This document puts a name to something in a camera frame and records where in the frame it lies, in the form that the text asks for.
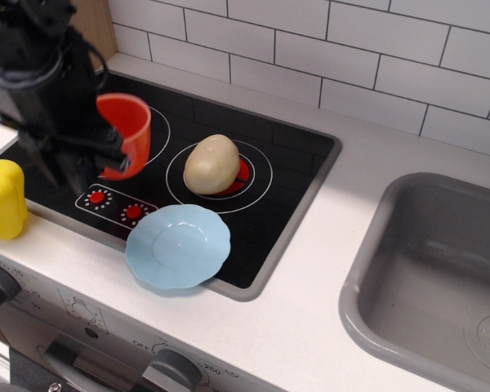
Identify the grey toy sink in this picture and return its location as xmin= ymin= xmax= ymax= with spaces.
xmin=339 ymin=173 xmax=490 ymax=391

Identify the light blue plastic plate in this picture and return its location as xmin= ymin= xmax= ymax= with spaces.
xmin=125 ymin=204 xmax=231 ymax=289

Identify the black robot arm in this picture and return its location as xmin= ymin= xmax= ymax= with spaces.
xmin=0 ymin=1 xmax=130 ymax=194

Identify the grey centre oven knob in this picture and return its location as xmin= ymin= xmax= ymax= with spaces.
xmin=141 ymin=349 xmax=206 ymax=391

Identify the red plastic cup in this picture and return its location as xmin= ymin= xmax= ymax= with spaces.
xmin=96 ymin=93 xmax=152 ymax=180

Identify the beige toy potato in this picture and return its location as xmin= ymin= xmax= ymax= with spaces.
xmin=184 ymin=134 xmax=240 ymax=194

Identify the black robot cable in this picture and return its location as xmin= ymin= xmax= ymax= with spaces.
xmin=67 ymin=26 xmax=109 ymax=89

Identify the black toy stovetop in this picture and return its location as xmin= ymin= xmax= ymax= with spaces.
xmin=0 ymin=73 xmax=341 ymax=301

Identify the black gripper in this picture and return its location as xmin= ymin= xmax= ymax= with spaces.
xmin=0 ymin=38 xmax=130 ymax=196

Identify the yellow toy bell pepper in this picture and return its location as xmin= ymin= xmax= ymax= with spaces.
xmin=0 ymin=159 xmax=28 ymax=240

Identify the grey oven door handle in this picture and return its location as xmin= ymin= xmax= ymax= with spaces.
xmin=41 ymin=342 xmax=140 ymax=391

